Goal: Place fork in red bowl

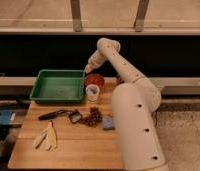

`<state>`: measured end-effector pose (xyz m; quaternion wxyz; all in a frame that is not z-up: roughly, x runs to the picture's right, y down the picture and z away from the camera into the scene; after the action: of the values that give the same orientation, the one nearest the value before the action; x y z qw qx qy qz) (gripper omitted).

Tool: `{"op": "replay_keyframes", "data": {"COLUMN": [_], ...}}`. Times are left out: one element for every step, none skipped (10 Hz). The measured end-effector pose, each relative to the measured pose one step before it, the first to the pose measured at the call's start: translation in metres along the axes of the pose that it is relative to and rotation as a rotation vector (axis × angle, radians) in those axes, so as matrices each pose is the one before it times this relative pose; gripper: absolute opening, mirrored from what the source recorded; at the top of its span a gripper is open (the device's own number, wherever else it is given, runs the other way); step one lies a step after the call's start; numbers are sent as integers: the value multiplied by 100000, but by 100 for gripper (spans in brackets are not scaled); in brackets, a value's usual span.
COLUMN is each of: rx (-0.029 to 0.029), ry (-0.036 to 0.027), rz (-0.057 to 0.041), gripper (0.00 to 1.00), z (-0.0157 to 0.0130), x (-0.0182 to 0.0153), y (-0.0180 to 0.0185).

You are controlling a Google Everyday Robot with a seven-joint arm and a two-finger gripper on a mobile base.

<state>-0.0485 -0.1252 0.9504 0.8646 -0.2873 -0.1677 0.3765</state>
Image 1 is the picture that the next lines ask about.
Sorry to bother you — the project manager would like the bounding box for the clear plastic cup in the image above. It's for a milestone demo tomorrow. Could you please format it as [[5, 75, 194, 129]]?
[[86, 84, 100, 102]]

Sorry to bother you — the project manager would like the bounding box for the left metal frame post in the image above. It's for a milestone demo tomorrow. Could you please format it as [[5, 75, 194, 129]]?
[[70, 0, 82, 32]]

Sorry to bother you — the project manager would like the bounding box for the blue object at left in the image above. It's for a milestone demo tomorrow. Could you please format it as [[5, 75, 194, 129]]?
[[0, 110, 15, 125]]

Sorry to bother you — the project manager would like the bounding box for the red bowl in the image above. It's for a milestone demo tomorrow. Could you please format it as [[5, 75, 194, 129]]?
[[85, 73, 105, 89]]

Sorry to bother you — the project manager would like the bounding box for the metal frame post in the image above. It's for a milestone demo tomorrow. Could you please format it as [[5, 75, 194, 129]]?
[[70, 0, 82, 32], [134, 0, 149, 32]]

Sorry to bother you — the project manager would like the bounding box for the blue sponge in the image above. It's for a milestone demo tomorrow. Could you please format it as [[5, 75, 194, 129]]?
[[102, 116, 114, 130]]

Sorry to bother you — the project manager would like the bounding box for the right metal frame post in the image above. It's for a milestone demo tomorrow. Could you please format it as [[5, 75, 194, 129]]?
[[134, 0, 149, 32]]

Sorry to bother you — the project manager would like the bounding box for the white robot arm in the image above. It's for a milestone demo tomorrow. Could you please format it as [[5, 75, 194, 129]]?
[[84, 38, 169, 171]]

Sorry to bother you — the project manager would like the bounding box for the black handled spatula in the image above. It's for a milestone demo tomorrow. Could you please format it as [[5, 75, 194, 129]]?
[[38, 110, 82, 124]]

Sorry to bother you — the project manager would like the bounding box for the green plastic tray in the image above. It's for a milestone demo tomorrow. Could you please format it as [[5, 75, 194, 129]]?
[[30, 70, 85, 104]]

